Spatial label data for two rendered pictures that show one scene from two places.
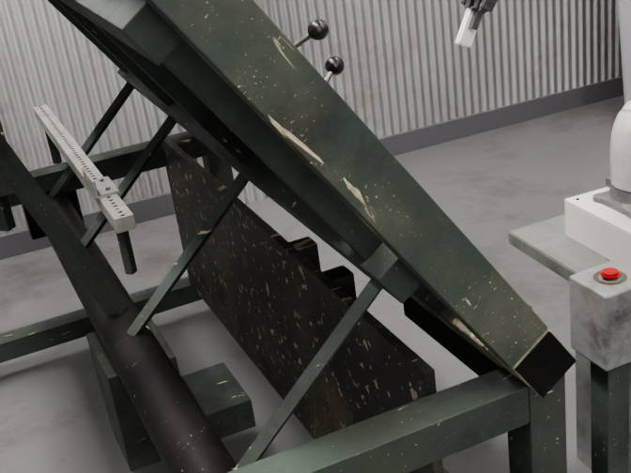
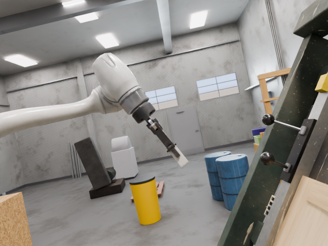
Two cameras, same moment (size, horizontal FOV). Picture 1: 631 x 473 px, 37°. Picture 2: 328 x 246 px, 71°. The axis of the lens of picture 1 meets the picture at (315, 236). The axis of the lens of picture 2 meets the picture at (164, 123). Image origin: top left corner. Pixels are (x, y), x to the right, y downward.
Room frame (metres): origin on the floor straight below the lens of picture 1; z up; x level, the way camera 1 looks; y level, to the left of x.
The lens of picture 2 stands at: (2.52, -0.08, 1.58)
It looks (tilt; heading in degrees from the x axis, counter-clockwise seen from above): 0 degrees down; 202
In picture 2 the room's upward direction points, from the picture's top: 12 degrees counter-clockwise
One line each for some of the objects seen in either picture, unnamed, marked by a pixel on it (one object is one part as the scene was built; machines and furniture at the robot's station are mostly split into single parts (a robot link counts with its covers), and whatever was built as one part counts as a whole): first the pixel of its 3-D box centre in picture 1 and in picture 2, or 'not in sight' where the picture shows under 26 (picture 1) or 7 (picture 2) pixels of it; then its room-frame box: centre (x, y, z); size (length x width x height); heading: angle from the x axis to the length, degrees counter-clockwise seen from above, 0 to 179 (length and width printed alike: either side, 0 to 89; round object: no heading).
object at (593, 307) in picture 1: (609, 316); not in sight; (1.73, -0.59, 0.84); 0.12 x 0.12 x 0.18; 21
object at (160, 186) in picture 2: not in sight; (149, 191); (-2.53, -2.88, 0.05); 1.12 x 0.75 x 0.10; 16
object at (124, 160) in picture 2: not in sight; (124, 157); (-4.48, -4.67, 0.73); 0.74 x 0.66 x 1.47; 18
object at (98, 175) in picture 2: not in sight; (102, 163); (-2.95, -4.43, 0.84); 1.02 x 1.00 x 1.67; 108
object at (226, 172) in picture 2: not in sight; (228, 177); (-1.69, -0.78, 0.42); 1.08 x 0.66 x 0.83; 18
